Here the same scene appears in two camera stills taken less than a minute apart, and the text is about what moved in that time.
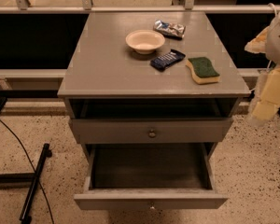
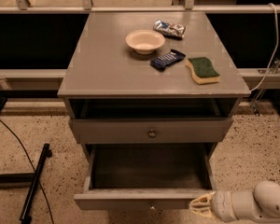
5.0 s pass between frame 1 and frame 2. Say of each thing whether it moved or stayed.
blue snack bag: stayed
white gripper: moved
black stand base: stayed
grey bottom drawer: stayed
